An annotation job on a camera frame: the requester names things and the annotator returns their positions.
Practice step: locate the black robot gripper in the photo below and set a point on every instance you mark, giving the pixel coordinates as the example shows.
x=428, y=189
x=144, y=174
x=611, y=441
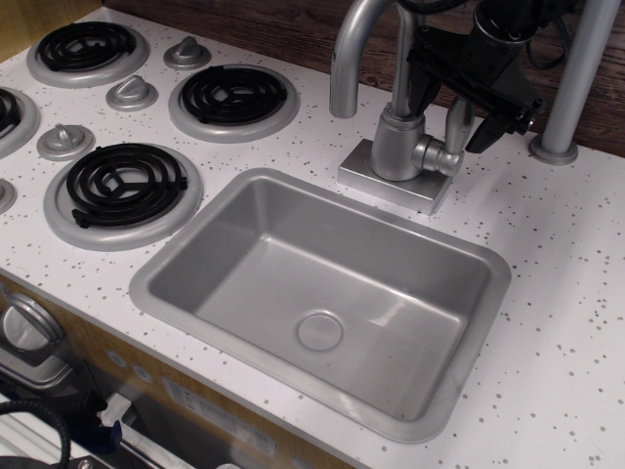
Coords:
x=480, y=69

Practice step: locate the silver faucet lever handle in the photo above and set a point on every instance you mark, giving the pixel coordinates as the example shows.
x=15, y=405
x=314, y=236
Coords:
x=446, y=157

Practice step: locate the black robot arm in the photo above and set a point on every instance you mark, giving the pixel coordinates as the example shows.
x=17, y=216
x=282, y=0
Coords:
x=516, y=22

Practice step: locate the grey support pole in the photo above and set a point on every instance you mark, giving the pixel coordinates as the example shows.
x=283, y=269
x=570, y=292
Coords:
x=555, y=146

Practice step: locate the grey toy sink basin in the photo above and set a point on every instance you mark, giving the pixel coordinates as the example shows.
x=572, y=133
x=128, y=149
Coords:
x=374, y=316

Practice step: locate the back right stove burner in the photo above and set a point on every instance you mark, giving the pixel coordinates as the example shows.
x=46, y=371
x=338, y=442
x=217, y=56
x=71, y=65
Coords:
x=233, y=103

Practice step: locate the grey stove knob top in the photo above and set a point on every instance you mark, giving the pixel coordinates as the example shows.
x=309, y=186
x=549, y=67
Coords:
x=187, y=54

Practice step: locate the grey stove knob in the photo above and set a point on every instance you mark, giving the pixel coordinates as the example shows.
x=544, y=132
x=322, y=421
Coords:
x=133, y=94
x=65, y=142
x=187, y=54

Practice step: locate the grey stove knob middle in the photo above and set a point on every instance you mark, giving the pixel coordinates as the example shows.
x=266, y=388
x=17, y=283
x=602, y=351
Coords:
x=133, y=94

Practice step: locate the front right stove burner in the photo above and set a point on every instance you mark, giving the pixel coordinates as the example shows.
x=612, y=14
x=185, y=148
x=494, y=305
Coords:
x=122, y=197

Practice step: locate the back left stove burner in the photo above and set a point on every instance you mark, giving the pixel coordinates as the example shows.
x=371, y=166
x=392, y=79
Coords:
x=87, y=54

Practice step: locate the grey stove knob lower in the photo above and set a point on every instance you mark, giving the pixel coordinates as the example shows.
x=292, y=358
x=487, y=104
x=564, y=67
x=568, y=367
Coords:
x=65, y=142

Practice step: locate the left edge stove burner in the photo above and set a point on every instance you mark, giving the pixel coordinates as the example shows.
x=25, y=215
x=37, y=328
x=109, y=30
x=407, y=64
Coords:
x=20, y=119

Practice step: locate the grey stove knob edge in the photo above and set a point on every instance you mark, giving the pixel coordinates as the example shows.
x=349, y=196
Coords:
x=8, y=195

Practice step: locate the silver oven dial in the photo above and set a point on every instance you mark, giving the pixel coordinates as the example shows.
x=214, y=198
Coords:
x=28, y=331

